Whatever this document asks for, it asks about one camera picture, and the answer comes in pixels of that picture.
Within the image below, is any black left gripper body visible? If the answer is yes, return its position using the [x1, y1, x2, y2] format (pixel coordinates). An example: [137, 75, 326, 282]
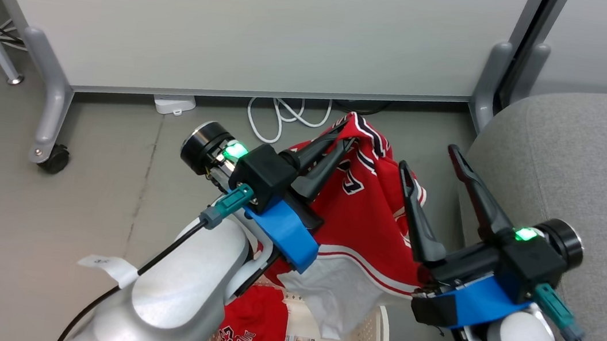
[173, 118, 335, 235]

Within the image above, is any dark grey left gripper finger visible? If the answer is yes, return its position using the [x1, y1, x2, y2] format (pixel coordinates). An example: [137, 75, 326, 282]
[290, 131, 355, 205]
[279, 117, 348, 177]

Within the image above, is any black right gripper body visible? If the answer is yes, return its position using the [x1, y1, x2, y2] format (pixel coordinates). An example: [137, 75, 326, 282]
[428, 205, 587, 309]

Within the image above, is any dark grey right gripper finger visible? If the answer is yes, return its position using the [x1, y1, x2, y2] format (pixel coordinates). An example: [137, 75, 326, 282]
[438, 144, 521, 243]
[387, 160, 458, 268]

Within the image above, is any red basketball jersey striped trim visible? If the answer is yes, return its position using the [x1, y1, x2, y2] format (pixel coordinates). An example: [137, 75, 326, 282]
[260, 103, 444, 302]

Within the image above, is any plain white garment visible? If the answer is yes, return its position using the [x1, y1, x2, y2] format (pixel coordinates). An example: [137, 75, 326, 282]
[271, 248, 425, 341]

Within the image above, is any red shirt with white print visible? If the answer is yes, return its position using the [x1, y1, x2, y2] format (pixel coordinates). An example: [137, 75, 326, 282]
[212, 279, 293, 341]

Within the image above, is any grey fabric sofa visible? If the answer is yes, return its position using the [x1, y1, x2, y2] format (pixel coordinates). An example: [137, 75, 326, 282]
[438, 74, 607, 341]

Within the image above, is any white power adapter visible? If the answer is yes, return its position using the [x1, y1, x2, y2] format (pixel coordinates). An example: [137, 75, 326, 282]
[151, 91, 198, 119]

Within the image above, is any large white partition panel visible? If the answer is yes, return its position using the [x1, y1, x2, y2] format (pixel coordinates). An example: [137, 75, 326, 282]
[0, 0, 546, 148]

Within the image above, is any black caster wheel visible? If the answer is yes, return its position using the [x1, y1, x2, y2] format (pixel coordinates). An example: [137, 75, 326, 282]
[36, 141, 72, 176]

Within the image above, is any grey partition leg with caster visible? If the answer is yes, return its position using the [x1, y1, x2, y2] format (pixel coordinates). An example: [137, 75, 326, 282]
[6, 25, 84, 168]

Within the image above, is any teal left cable connector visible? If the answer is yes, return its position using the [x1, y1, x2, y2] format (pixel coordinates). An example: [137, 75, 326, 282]
[198, 179, 255, 235]

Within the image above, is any teal cable connector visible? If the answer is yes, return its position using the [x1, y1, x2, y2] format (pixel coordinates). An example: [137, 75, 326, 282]
[527, 282, 591, 341]
[198, 179, 255, 235]

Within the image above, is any white coiled cable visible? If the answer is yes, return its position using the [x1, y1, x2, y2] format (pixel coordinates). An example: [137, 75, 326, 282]
[243, 90, 335, 151]

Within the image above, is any teal right cable connector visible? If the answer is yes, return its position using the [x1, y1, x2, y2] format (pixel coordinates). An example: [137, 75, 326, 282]
[527, 282, 591, 341]

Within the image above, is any black floor cable under partition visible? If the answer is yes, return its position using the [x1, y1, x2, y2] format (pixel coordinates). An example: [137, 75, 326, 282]
[333, 94, 395, 119]

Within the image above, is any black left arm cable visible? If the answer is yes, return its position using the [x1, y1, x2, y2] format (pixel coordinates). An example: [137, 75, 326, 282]
[54, 207, 209, 341]

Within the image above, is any white paper cable tag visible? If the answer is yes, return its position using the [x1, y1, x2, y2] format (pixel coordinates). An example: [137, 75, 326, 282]
[75, 251, 141, 291]

